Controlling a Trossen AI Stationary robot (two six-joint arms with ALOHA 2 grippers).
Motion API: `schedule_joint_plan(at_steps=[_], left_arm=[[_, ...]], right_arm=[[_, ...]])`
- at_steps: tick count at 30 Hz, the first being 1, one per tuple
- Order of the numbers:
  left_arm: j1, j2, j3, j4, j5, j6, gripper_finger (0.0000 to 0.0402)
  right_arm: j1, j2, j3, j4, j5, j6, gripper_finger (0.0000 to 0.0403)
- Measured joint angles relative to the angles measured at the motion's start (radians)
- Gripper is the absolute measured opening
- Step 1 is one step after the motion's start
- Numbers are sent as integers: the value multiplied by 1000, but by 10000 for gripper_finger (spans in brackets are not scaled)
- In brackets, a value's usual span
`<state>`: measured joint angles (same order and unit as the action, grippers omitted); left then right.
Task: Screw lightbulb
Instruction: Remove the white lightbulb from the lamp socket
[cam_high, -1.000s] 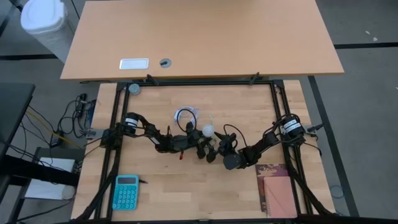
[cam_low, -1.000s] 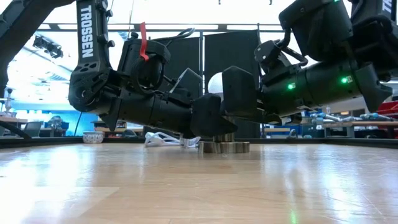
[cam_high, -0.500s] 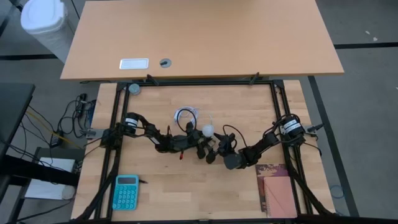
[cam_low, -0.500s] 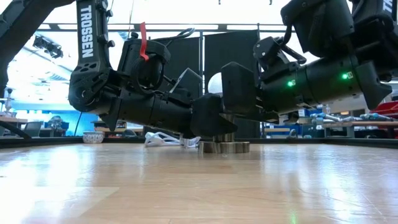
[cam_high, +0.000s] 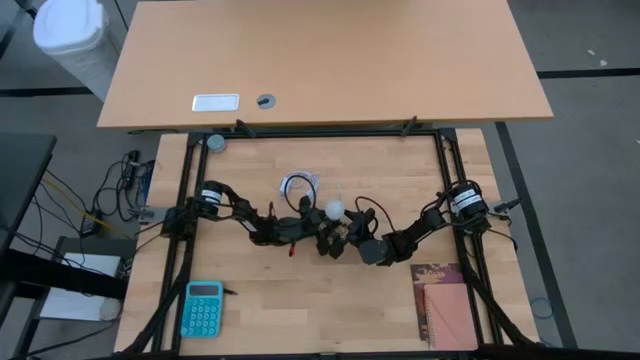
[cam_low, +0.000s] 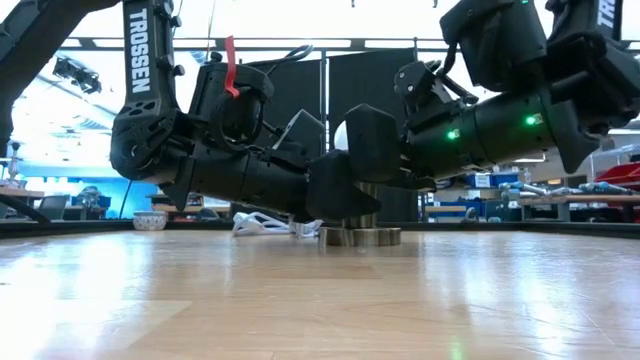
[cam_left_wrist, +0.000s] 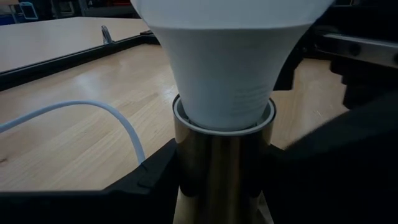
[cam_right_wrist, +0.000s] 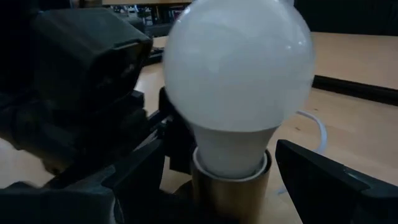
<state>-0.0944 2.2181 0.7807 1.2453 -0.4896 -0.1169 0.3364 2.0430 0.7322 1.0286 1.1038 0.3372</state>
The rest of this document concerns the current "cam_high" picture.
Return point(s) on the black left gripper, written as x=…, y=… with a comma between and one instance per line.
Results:
x=312, y=225

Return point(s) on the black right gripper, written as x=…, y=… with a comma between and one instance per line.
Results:
x=362, y=230

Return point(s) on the white lightbulb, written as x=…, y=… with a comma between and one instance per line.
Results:
x=335, y=210

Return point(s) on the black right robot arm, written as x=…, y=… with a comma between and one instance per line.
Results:
x=415, y=232

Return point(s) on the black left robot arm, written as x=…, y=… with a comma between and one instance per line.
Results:
x=250, y=222

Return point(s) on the purple patterned book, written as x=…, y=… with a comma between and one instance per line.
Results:
x=435, y=272

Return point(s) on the black clamp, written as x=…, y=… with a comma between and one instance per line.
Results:
x=245, y=128
x=409, y=126

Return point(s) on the pink spiral notebook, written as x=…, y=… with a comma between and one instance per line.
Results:
x=450, y=317

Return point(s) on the teal calculator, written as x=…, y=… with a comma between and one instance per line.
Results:
x=201, y=310

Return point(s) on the beige wooden desk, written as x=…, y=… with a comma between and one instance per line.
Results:
x=325, y=50

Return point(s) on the white rectangular tray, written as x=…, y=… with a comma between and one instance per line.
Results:
x=215, y=102

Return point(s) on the grey power strip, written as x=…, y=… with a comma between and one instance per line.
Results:
x=147, y=215

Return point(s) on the black power adapter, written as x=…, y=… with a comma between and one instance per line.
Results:
x=89, y=227

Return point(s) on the white box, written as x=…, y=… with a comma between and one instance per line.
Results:
x=75, y=306

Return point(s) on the black metal beam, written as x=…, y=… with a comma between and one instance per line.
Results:
x=60, y=275

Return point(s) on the black side table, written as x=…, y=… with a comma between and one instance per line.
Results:
x=22, y=175

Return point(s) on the white trash bin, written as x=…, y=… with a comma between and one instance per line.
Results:
x=70, y=30

